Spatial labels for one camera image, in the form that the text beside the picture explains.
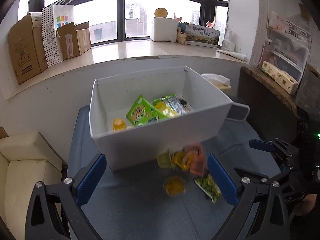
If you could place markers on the cream leather sofa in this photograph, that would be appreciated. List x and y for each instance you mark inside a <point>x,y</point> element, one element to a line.
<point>27,170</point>

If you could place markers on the long green snack packet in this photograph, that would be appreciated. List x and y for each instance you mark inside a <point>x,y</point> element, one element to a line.
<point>175,102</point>

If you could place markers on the white lidded food container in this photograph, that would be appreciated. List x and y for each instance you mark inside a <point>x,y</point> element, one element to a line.
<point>217,82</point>

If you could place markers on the polka dot paper bag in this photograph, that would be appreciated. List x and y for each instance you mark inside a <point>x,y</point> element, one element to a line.
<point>50,40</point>

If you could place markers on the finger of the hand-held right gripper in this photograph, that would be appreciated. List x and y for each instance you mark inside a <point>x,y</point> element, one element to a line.
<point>252,173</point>
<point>261,145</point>

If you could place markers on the floral tissue packet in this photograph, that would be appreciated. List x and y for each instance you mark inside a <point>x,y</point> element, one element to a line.
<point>277,21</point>

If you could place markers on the printed long carton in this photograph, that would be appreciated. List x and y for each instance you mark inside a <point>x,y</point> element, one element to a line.
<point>202,36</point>

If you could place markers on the yellow patterned carton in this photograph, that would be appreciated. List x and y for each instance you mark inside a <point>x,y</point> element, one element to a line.
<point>286,82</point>

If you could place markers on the silver-framed black device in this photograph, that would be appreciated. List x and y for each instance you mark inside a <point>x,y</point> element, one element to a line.
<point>238,112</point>

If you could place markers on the clear plastic drawer unit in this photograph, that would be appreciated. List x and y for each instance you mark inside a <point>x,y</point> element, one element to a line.
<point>285,52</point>

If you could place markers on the orange pomelo fruit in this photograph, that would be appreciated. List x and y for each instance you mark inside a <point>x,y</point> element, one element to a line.
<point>160,13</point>

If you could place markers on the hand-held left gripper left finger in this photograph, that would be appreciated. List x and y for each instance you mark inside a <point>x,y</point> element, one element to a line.
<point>90,177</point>

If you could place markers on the person's right hand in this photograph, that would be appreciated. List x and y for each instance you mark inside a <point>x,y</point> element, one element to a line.
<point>310,205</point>

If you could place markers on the large closed cardboard box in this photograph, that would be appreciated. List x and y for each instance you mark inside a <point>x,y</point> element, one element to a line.
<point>26,50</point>

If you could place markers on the wide green snack packet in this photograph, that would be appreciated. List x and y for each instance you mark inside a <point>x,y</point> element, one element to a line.
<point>140,111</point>

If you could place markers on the white foam box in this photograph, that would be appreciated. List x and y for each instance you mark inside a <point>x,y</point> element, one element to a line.
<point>165,29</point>

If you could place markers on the yellow snack packet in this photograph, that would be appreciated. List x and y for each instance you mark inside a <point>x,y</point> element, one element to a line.
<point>163,110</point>

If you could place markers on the small woven basket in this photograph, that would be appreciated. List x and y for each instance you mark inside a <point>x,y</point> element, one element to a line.
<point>181,36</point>

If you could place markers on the orange jelly cup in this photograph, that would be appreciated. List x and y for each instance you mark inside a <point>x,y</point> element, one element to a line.
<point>184,161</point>
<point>175,186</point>

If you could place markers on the cardboard piece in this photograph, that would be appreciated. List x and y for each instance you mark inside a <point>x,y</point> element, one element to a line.
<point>304,11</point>

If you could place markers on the small dark green snack packet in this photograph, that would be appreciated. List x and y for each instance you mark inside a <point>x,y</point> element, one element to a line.
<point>208,188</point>

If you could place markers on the white cardboard box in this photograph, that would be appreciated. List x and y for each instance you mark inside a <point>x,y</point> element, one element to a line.
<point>160,140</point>

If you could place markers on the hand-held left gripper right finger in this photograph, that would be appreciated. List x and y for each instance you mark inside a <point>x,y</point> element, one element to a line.
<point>222,180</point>

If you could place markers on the pink toy figure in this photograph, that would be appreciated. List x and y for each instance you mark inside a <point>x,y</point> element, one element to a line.
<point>211,23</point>
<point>178,18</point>

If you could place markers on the yellow jelly cup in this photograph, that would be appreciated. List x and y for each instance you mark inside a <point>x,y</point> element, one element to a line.
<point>118,125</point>

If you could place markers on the white plastic bottle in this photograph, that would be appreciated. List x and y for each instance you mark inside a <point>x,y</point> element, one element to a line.
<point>228,42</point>

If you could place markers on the white tube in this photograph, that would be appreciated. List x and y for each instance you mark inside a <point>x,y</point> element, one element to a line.
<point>232,55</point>

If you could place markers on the blue-grey table cloth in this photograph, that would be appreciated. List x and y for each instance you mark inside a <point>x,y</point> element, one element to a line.
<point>140,212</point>

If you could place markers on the clear plastic bin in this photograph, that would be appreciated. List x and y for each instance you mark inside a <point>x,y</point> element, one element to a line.
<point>308,90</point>

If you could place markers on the pink jelly cup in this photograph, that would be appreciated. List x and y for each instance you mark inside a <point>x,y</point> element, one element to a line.
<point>198,158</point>

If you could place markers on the cream tissue pack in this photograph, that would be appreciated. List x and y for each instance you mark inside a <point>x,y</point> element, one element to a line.
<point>268,70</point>

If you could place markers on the open cardboard box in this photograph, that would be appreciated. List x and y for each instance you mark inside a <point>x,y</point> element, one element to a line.
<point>73,42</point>

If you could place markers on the pale green jelly cup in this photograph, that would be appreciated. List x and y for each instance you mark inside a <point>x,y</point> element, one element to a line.
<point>165,158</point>

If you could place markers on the wooden side shelf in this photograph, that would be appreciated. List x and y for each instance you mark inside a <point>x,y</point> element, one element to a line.
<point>270,87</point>

